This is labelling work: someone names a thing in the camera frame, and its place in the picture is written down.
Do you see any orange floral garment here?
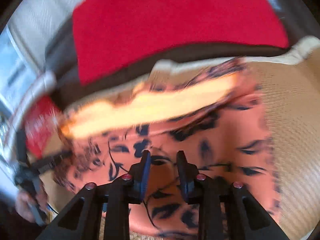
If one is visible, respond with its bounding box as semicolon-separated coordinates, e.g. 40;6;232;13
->
54;58;280;239

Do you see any person's left hand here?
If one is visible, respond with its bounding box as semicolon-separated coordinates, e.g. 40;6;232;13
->
15;188;48;223

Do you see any red egg roll box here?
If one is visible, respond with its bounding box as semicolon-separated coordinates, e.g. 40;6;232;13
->
24;96;61;159

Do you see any white window curtain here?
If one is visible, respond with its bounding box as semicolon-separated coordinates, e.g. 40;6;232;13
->
8;0;83;73

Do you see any woven bamboo mat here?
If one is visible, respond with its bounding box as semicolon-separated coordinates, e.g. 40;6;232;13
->
42;36;319;239

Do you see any red folded cloth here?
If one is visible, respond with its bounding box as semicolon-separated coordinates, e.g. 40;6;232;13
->
72;0;289;85

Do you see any dark brown leather sofa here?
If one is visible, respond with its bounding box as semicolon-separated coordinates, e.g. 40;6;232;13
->
45;0;319;110

